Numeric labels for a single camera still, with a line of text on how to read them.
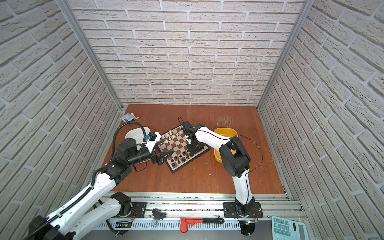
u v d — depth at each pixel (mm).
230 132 996
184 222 696
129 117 1063
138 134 1010
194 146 776
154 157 634
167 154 664
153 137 611
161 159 642
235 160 508
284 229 682
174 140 981
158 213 713
